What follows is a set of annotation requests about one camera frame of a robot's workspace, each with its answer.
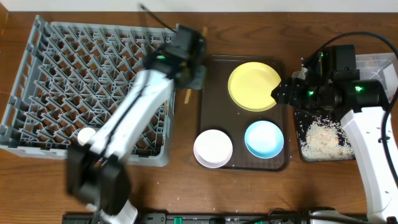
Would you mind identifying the wooden chopstick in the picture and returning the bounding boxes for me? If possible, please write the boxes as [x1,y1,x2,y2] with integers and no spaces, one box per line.
[184,89,192,104]
[201,27,208,37]

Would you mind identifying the yellow round plate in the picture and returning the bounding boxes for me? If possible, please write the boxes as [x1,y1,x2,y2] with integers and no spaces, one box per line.
[228,62,281,112]

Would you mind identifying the light blue bowl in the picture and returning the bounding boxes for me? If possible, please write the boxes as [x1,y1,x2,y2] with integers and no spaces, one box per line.
[244,121,284,159]

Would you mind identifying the rice food scraps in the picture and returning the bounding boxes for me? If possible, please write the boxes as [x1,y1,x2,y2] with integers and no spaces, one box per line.
[300,117,354,162]

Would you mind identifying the white paper cup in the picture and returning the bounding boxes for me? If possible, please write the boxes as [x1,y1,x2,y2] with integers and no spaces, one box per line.
[77,127,98,146]

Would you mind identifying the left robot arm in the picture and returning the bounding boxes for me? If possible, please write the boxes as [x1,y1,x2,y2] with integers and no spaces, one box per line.
[66,25,207,223]

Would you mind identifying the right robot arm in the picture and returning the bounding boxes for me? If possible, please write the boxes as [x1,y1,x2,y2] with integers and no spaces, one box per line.
[271,45,397,223]

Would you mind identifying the black rectangular tray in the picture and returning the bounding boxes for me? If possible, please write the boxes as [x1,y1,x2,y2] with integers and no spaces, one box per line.
[294,109,355,162]

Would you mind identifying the dark brown serving tray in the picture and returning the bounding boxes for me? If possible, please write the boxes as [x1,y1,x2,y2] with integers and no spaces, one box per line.
[198,55,290,172]

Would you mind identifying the white round bowl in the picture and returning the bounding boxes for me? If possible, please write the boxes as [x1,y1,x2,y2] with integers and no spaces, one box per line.
[193,129,233,169]

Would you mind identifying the clear plastic bin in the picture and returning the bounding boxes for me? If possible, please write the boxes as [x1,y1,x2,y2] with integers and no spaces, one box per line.
[301,46,397,110]

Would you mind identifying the grey plastic dish rack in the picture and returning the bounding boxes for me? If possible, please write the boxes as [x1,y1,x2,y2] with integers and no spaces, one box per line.
[1,17,174,159]

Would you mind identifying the left black cable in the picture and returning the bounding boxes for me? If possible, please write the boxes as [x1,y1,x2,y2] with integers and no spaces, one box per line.
[139,3,178,34]

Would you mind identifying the black cable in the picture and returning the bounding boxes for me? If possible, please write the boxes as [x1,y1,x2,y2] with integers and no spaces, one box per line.
[303,30,398,178]
[139,3,178,34]

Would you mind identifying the right black cable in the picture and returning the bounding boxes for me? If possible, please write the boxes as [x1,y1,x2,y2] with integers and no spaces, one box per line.
[303,30,398,178]

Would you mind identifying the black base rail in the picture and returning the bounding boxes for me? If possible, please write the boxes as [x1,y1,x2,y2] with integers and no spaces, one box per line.
[62,212,312,224]

